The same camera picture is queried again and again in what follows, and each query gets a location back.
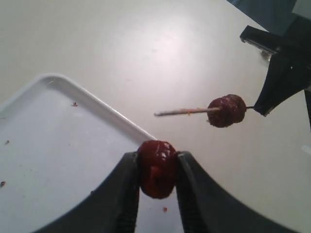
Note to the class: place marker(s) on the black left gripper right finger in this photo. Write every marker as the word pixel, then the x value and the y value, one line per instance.
pixel 205 207

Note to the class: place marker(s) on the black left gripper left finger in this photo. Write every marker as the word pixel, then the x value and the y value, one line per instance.
pixel 111 208

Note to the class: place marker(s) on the thin metal skewer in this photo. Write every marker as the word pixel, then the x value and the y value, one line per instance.
pixel 217 108

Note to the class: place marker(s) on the white rectangular plastic tray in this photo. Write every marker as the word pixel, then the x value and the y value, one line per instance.
pixel 58 142

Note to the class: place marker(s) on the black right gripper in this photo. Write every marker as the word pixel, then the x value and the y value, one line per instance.
pixel 288 74

